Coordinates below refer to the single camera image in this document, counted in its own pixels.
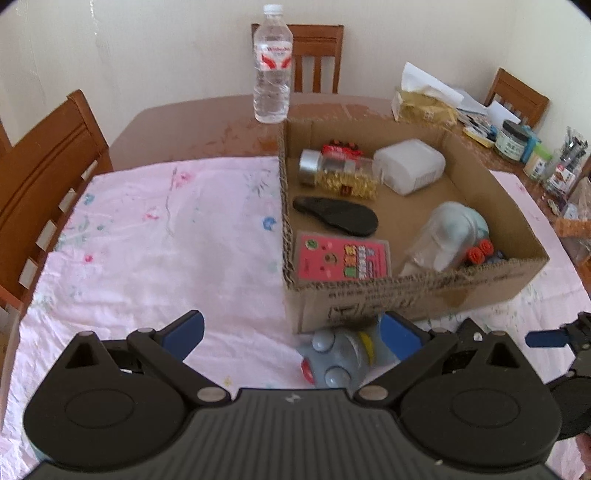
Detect yellow notepad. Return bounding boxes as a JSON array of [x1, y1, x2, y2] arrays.
[[463, 124, 496, 148]]

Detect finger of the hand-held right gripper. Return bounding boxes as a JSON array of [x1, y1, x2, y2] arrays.
[[456, 318, 489, 356], [525, 313, 591, 352]]

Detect pile of white papers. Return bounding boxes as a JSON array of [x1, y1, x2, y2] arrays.
[[455, 90, 509, 134]]

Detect clear plastic cup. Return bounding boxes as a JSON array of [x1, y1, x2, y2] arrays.
[[399, 202, 478, 277]]

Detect golden tissue pack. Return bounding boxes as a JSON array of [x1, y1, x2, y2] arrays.
[[392, 61, 465, 126]]

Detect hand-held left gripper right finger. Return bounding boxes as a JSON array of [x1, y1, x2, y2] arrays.
[[353, 310, 526, 410]]

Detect clear plastic bag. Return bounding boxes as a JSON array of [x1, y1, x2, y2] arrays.
[[551, 178, 591, 273]]

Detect pink floral cloth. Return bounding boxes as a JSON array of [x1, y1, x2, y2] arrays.
[[4, 154, 591, 480]]

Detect wooden chair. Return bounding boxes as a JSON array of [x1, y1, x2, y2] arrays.
[[0, 89, 114, 319], [250, 23, 345, 95], [484, 68, 550, 130]]

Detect clear pen holder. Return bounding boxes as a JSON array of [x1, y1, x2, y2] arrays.
[[545, 127, 591, 195]]

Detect teal container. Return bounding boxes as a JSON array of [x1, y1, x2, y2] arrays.
[[522, 127, 542, 162]]

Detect black toy with red knobs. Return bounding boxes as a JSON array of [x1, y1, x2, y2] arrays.
[[463, 239, 506, 268]]

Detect grey toy with round buttons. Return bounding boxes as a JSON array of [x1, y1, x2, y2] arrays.
[[298, 325, 400, 389]]

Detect black shoe insole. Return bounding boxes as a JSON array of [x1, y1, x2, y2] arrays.
[[293, 196, 379, 237]]

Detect glass jar with black lid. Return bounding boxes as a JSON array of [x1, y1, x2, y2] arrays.
[[494, 120, 532, 163]]

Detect glass jar with silver lid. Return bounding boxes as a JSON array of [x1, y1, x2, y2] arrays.
[[298, 148, 382, 200]]

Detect cardboard box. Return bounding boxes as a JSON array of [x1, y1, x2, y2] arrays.
[[277, 117, 550, 335]]

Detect red snack packet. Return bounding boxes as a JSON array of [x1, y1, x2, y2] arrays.
[[322, 138, 363, 160]]

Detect green container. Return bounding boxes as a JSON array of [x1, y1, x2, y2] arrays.
[[524, 144, 554, 181]]

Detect pink card packet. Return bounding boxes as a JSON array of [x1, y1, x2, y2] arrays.
[[293, 231, 392, 283]]

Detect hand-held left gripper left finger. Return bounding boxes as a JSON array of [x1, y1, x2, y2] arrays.
[[64, 310, 230, 410]]

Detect white plastic box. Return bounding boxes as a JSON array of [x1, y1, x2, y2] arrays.
[[373, 141, 446, 197]]

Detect clear plastic water bottle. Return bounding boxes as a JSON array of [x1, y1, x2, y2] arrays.
[[253, 4, 294, 124]]

